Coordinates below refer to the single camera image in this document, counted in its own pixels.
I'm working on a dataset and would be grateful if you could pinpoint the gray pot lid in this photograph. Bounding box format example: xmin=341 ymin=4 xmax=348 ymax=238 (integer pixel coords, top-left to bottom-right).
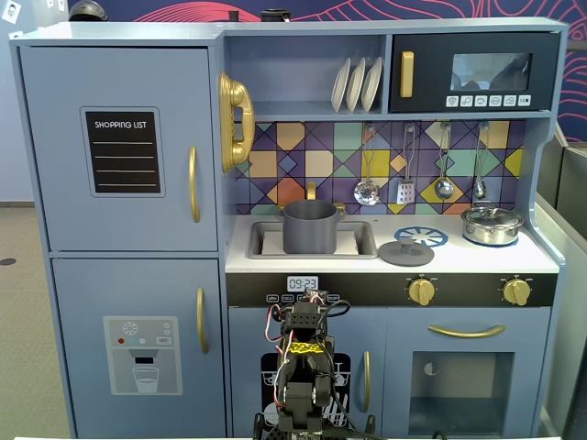
xmin=377 ymin=237 xmax=436 ymax=267

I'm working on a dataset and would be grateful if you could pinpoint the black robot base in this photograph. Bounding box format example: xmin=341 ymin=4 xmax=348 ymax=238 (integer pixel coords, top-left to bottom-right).
xmin=251 ymin=412 xmax=378 ymax=440

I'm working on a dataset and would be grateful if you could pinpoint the steel pot lid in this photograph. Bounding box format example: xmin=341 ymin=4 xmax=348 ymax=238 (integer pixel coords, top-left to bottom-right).
xmin=461 ymin=205 xmax=524 ymax=228

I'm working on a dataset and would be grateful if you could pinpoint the gray plastic pot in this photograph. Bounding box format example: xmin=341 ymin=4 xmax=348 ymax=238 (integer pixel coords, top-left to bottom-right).
xmin=274 ymin=199 xmax=346 ymax=255

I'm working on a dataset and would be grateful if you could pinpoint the blue dishwasher door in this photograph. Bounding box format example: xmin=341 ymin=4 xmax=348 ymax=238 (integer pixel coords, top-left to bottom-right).
xmin=227 ymin=306 xmax=386 ymax=437

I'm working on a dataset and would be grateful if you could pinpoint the gray toy sink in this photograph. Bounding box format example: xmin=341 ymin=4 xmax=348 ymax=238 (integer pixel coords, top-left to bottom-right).
xmin=247 ymin=220 xmax=379 ymax=260

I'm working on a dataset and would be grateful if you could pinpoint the black dishwasher sticker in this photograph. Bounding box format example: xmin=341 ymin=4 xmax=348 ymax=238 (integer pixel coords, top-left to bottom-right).
xmin=260 ymin=351 xmax=352 ymax=430

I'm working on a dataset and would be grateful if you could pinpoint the blue oven door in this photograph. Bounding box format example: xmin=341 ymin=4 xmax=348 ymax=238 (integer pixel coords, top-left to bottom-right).
xmin=384 ymin=307 xmax=551 ymax=436

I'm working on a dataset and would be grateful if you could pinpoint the gold stove knob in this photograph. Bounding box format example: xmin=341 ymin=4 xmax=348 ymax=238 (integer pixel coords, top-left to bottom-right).
xmin=502 ymin=277 xmax=533 ymax=307
xmin=407 ymin=277 xmax=437 ymax=307

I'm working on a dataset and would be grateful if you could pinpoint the steel slotted spoon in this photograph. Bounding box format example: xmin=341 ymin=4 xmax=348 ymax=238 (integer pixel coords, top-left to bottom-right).
xmin=352 ymin=123 xmax=382 ymax=206

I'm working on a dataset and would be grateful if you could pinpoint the steel slotted spatula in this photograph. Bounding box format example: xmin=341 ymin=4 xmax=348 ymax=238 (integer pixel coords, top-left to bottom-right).
xmin=395 ymin=123 xmax=418 ymax=205

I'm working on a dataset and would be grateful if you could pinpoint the steel ladle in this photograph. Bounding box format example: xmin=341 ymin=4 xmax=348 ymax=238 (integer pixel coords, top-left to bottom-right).
xmin=433 ymin=122 xmax=455 ymax=201

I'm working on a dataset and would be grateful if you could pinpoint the gray water dispenser sticker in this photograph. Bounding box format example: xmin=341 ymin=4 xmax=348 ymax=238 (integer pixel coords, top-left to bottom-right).
xmin=102 ymin=314 xmax=183 ymax=397

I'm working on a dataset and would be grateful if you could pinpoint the steel pot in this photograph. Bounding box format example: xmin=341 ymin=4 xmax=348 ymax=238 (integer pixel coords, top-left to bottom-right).
xmin=460 ymin=214 xmax=525 ymax=246

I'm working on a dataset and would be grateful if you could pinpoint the small steel spoon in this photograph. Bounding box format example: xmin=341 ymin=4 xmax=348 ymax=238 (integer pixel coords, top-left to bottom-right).
xmin=472 ymin=121 xmax=490 ymax=201

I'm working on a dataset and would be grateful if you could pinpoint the white plate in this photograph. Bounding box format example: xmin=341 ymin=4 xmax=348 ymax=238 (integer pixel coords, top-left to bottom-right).
xmin=330 ymin=57 xmax=352 ymax=114
xmin=346 ymin=57 xmax=368 ymax=114
xmin=360 ymin=56 xmax=384 ymax=113

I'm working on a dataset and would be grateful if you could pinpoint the gold toy telephone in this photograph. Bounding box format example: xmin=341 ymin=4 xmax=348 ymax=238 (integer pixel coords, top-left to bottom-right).
xmin=216 ymin=71 xmax=256 ymax=173

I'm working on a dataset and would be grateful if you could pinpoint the blue freezer door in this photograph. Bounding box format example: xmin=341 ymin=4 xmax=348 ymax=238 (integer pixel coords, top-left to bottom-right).
xmin=50 ymin=258 xmax=228 ymax=439

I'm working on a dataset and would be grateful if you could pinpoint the black shopping list board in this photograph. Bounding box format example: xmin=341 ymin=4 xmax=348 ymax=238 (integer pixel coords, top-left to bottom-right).
xmin=80 ymin=106 xmax=166 ymax=198

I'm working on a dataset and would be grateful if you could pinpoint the black microwave door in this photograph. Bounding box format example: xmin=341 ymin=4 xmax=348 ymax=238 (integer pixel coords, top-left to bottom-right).
xmin=388 ymin=31 xmax=561 ymax=114

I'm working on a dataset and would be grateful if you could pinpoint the gray cabinet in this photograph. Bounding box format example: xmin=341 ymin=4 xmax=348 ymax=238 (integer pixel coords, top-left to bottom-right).
xmin=534 ymin=122 xmax=587 ymax=440

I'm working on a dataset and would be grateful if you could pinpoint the blue fridge door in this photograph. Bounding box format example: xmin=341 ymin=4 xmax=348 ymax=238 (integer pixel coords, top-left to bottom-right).
xmin=18 ymin=45 xmax=219 ymax=252

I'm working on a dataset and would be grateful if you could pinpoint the blue toy kitchen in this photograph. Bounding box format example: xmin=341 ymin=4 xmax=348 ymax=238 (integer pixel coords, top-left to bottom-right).
xmin=8 ymin=16 xmax=570 ymax=439

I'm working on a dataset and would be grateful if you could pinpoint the dark helmet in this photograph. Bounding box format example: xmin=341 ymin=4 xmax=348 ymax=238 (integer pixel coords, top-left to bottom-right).
xmin=68 ymin=0 xmax=109 ymax=22

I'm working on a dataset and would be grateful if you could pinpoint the paper with face drawing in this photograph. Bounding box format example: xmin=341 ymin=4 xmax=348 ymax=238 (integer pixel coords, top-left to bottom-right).
xmin=1 ymin=2 xmax=24 ymax=26

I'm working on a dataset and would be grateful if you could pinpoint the long black cable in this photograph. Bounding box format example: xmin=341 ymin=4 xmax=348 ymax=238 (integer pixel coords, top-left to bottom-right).
xmin=316 ymin=300 xmax=353 ymax=433

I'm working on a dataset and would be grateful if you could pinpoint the red white servo wire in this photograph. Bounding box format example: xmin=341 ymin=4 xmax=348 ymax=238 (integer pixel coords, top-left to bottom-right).
xmin=263 ymin=292 xmax=332 ymax=413

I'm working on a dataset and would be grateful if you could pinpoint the gold dishwasher handle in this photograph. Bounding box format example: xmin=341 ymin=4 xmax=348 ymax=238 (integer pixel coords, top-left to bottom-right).
xmin=361 ymin=350 xmax=373 ymax=413

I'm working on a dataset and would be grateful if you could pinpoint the gold freezer door handle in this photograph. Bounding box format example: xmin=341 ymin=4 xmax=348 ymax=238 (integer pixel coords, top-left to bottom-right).
xmin=195 ymin=287 xmax=210 ymax=355

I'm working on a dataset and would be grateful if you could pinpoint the gold oven handle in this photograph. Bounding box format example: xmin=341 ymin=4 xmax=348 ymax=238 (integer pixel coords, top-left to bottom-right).
xmin=426 ymin=324 xmax=506 ymax=339

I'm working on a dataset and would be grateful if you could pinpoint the gold fridge door handle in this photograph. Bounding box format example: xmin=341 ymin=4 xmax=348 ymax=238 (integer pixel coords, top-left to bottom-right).
xmin=187 ymin=145 xmax=202 ymax=225

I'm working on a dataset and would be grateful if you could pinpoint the gold microwave handle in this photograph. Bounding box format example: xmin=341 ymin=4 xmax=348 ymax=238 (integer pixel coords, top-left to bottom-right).
xmin=399 ymin=50 xmax=415 ymax=99

